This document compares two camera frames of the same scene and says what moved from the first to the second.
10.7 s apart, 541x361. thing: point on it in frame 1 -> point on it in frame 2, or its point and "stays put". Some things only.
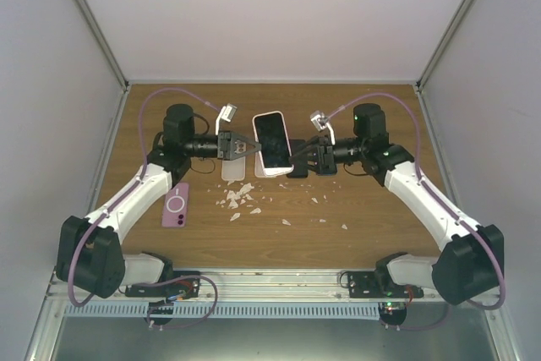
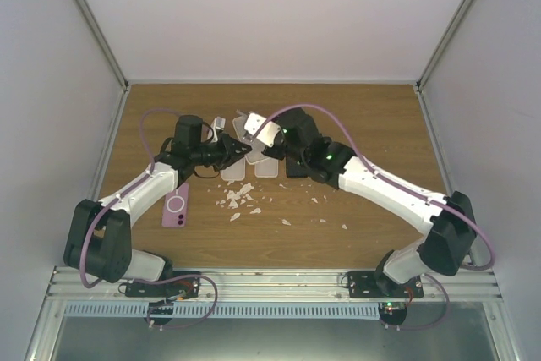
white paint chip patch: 234,196 stays put
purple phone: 176,204 stays put
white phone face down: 233,170 stays put
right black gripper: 323,145 -> 268,152
